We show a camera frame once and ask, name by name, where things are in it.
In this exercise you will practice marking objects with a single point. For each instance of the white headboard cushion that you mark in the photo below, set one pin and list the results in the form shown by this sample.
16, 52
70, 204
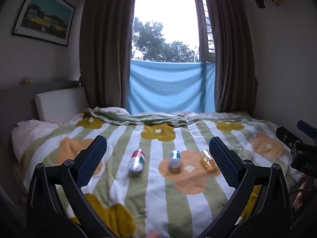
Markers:
60, 104

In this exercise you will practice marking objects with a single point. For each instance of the window frame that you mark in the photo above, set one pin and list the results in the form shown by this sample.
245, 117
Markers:
205, 27

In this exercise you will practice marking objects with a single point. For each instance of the small clear glass cup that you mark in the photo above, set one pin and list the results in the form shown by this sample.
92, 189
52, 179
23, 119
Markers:
235, 149

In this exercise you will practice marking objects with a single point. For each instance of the clear cup with blue label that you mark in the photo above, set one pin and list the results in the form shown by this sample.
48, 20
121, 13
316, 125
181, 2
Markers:
174, 159

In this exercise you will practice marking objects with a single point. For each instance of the striped flower print blanket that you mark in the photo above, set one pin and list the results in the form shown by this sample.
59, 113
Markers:
158, 183

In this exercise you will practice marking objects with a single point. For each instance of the brown curtain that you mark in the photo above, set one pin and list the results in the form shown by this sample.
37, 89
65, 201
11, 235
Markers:
234, 47
106, 44

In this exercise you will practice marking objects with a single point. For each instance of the framed wall picture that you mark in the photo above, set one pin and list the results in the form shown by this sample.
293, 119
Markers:
43, 16

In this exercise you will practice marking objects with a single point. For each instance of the clear cup with red label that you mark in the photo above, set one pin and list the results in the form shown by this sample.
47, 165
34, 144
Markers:
137, 160

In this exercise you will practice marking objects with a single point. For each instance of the light blue cloth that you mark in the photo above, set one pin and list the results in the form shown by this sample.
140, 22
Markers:
171, 86

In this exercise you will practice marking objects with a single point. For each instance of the amber glass cup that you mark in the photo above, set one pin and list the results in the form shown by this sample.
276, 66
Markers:
207, 159

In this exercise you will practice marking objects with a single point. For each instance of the grey bed headboard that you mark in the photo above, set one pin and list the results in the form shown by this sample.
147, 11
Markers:
17, 99

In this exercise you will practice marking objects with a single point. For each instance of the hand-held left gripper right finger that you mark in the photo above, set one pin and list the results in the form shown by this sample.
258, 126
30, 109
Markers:
224, 162

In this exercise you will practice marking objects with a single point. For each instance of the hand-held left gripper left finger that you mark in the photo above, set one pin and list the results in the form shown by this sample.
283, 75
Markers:
92, 162

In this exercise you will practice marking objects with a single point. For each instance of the person's right hand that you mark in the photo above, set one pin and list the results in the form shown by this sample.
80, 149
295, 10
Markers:
300, 194

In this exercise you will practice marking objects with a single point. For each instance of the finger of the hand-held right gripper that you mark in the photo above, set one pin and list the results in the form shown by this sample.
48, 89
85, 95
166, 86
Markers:
307, 128
288, 138

